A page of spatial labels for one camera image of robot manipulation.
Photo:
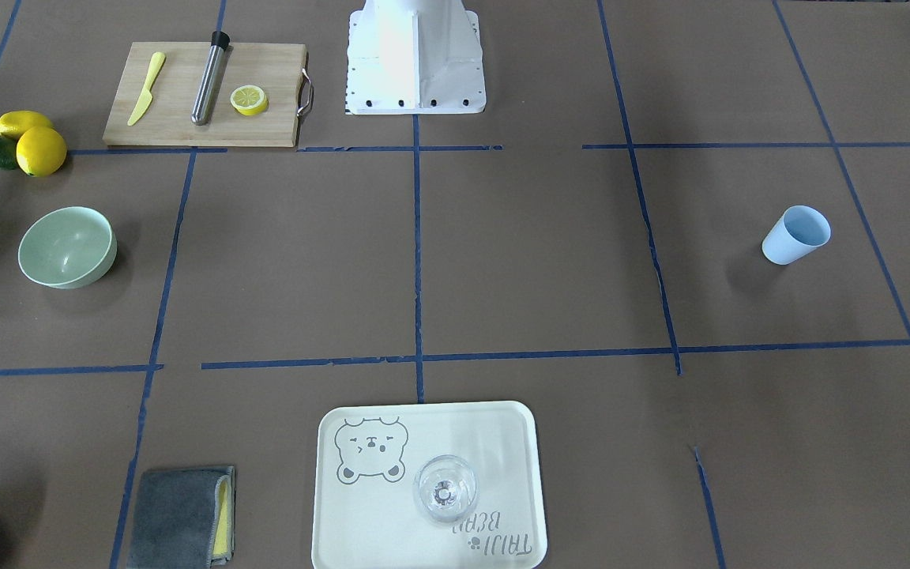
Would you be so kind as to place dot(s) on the light blue cup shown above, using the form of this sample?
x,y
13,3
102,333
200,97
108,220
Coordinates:
x,y
799,231

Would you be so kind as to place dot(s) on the green bowl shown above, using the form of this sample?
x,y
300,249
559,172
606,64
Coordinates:
x,y
67,249

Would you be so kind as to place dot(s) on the clear wine glass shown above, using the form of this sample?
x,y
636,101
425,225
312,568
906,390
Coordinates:
x,y
446,489

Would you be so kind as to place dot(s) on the cream bear tray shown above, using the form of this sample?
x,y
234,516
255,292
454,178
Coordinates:
x,y
365,514

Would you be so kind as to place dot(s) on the lemon half slice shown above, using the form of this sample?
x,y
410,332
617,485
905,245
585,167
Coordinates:
x,y
249,100

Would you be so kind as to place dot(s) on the steel muddler black tip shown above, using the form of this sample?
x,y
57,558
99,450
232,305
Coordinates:
x,y
206,94

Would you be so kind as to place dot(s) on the grey folded cloth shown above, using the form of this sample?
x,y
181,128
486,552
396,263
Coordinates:
x,y
184,518

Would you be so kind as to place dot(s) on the yellow plastic knife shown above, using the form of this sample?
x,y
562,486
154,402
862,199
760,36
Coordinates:
x,y
146,97

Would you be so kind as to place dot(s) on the yellow lemon front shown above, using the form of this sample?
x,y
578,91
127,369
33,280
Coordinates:
x,y
41,151

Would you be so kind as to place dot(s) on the yellow lemon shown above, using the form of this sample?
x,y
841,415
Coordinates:
x,y
14,124
41,151

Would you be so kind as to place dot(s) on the yellow lemon rear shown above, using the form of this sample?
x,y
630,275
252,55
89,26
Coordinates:
x,y
14,124

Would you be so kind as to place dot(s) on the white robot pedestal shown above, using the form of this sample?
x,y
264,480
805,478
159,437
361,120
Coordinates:
x,y
414,58

